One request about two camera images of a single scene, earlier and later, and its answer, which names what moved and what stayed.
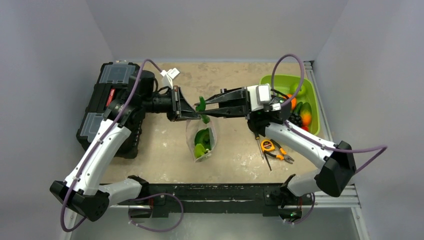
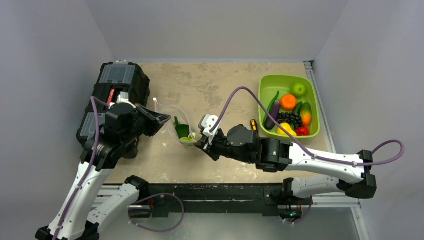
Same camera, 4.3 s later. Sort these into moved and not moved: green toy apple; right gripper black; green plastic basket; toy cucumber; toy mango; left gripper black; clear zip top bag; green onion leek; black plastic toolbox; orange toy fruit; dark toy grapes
Moved: clear zip top bag; left gripper black; green onion leek; right gripper black
Not moved: green plastic basket; toy mango; dark toy grapes; toy cucumber; green toy apple; orange toy fruit; black plastic toolbox
